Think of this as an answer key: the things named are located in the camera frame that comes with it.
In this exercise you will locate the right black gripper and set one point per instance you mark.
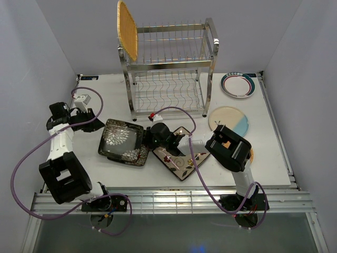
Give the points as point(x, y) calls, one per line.
point(147, 140)

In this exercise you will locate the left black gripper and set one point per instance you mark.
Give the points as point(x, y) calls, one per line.
point(92, 125)

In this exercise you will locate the black floral square plate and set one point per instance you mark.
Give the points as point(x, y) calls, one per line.
point(123, 142)

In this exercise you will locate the square woven bamboo plate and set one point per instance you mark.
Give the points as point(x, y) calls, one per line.
point(127, 31)

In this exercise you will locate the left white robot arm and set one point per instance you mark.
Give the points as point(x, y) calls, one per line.
point(62, 172)

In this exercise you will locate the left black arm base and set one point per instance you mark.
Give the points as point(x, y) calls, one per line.
point(108, 204)

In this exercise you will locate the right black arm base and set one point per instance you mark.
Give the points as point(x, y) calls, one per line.
point(231, 202)

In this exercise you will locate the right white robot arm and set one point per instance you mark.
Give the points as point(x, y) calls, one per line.
point(231, 150)

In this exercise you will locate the steel two-tier dish rack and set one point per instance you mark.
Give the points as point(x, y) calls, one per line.
point(174, 68)

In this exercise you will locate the left blue table label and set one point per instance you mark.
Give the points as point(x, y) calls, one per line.
point(89, 78)

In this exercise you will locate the blue table label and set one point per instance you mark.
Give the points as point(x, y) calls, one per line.
point(89, 78)
point(251, 74)

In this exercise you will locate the beige floral square plate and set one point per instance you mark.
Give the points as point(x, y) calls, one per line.
point(181, 167)

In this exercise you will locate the cream and blue round plate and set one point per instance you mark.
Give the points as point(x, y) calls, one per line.
point(231, 117)

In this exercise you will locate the white plate teal red rim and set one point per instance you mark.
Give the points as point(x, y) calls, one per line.
point(238, 85)

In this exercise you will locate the round woven bamboo plate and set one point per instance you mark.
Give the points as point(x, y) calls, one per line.
point(251, 155)

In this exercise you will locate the right blue table label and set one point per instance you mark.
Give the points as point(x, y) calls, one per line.
point(251, 74)

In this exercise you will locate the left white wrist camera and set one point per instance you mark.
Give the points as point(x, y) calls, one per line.
point(81, 100)

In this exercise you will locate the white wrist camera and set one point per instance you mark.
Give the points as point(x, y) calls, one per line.
point(155, 118)
point(81, 100)

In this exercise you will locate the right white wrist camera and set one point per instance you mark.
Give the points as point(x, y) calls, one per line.
point(155, 118)

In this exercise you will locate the aluminium front rail frame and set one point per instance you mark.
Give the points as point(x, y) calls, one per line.
point(176, 202)

